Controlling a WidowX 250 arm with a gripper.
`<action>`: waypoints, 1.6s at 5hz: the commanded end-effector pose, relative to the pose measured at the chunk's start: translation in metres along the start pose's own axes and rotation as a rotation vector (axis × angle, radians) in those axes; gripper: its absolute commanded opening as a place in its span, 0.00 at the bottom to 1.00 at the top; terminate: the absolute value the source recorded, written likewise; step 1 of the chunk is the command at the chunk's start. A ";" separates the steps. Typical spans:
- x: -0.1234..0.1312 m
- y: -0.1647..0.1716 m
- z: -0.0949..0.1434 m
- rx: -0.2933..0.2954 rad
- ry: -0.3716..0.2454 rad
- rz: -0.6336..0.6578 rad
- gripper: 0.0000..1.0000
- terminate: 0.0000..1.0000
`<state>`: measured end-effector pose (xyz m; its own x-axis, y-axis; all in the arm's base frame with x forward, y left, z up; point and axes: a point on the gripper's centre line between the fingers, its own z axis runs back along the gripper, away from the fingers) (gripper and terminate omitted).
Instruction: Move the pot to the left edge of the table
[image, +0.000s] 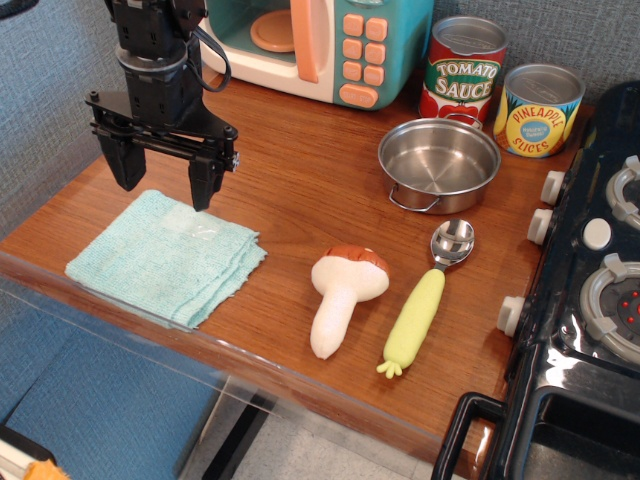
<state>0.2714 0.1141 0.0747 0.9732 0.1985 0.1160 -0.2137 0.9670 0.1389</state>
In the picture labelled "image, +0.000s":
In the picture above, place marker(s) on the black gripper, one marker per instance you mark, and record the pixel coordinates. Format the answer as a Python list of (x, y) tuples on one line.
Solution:
[(163, 110)]

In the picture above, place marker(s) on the small stainless steel pot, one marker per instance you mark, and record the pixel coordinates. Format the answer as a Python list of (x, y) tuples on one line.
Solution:
[(437, 166)]

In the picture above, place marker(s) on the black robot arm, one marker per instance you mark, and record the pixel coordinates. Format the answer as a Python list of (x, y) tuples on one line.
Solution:
[(152, 29)]

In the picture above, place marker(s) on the folded light blue cloth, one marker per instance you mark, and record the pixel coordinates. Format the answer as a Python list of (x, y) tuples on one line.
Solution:
[(167, 262)]

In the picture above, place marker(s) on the plush toy mushroom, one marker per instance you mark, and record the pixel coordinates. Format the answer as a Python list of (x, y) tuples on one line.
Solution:
[(345, 275)]

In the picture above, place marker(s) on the teal toy microwave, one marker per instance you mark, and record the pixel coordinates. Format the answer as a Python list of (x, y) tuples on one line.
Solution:
[(357, 54)]

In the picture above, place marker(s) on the clear acrylic table guard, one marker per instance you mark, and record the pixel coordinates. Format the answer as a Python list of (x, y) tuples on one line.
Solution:
[(105, 403)]

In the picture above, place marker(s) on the tomato sauce can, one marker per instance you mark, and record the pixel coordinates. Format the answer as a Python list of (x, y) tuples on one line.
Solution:
[(465, 57)]

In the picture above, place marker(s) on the orange object at corner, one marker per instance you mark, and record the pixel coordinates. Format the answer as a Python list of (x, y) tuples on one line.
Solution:
[(44, 470)]

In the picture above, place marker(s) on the pineapple slices can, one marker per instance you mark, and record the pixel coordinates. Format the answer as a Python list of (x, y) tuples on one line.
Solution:
[(538, 106)]

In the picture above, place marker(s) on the black toy stove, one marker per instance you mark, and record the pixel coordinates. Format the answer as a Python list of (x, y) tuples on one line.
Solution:
[(571, 410)]

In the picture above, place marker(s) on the spoon with green handle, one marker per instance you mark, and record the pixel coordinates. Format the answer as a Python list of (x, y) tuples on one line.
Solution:
[(451, 243)]

